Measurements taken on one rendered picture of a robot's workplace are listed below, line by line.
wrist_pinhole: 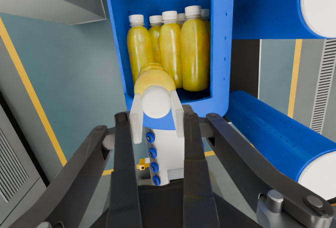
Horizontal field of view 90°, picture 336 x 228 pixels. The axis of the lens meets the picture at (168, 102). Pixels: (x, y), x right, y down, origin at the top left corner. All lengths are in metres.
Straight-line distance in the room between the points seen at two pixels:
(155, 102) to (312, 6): 0.58
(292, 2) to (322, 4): 0.08
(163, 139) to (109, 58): 1.05
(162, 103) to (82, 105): 1.60
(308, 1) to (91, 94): 1.57
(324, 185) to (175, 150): 0.68
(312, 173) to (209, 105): 0.70
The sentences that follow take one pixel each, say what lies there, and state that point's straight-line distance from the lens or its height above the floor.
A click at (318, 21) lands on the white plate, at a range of 0.71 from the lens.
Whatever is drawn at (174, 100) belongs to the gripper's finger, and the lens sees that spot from 0.18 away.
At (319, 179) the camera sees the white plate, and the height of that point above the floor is 1.04.
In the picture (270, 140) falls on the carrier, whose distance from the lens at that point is 1.09.
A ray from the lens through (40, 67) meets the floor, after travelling 1.84.
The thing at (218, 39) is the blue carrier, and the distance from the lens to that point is 0.36.
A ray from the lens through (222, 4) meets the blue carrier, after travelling 0.37.
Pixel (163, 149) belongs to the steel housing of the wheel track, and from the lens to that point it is 0.77.
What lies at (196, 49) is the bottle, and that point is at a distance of 0.42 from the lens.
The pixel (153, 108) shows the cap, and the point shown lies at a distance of 0.22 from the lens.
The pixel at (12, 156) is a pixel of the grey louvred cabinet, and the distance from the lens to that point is 2.03.
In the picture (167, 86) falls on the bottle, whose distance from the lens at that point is 0.24.
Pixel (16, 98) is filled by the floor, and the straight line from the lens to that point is 2.05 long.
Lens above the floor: 1.55
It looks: 69 degrees down
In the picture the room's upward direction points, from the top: 166 degrees clockwise
